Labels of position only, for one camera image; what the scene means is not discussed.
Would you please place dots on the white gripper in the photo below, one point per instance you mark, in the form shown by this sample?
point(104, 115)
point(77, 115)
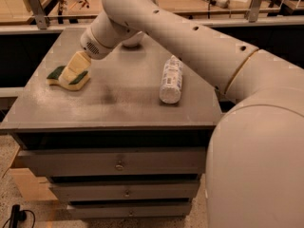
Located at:
point(89, 47)

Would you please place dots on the green and yellow sponge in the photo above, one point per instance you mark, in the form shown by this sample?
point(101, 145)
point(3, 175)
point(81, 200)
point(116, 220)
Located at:
point(76, 79)

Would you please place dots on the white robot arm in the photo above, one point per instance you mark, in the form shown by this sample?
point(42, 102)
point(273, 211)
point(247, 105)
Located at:
point(255, 158)

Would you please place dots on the plastic water bottle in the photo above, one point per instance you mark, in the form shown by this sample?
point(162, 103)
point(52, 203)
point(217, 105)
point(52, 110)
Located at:
point(171, 81)

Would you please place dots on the white ceramic bowl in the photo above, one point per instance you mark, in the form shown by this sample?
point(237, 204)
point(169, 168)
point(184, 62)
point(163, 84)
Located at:
point(134, 40)

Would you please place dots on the grey drawer cabinet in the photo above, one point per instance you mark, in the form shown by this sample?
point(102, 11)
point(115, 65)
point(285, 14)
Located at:
point(119, 107)

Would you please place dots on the middle grey drawer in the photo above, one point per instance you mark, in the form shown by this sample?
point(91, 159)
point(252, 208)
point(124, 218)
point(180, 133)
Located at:
point(125, 190)

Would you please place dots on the grey drawer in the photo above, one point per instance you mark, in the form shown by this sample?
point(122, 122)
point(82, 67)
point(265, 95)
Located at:
point(109, 162)
point(130, 210)
point(125, 190)

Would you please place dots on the top grey drawer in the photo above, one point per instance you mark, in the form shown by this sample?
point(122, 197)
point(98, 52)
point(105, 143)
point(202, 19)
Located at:
point(109, 162)

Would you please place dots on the bottom grey drawer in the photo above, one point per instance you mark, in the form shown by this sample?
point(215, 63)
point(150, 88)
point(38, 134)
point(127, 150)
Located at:
point(130, 210)

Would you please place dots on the metal railing post left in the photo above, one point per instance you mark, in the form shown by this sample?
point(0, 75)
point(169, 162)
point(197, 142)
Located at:
point(39, 14)

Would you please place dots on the metal railing post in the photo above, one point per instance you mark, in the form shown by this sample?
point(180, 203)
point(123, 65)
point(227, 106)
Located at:
point(39, 14)
point(252, 13)

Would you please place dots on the metal railing post right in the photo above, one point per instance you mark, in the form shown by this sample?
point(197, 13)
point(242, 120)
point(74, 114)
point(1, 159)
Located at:
point(252, 13)

